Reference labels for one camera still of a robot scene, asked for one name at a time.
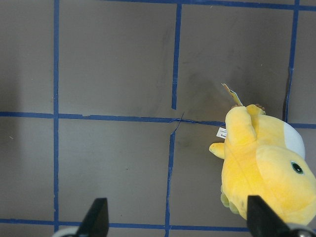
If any yellow plush dinosaur toy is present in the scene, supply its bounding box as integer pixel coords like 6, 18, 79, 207
209, 91, 316, 225

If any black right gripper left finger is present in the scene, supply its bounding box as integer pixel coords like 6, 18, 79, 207
77, 197, 109, 237

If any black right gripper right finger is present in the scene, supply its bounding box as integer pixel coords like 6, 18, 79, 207
247, 196, 289, 237

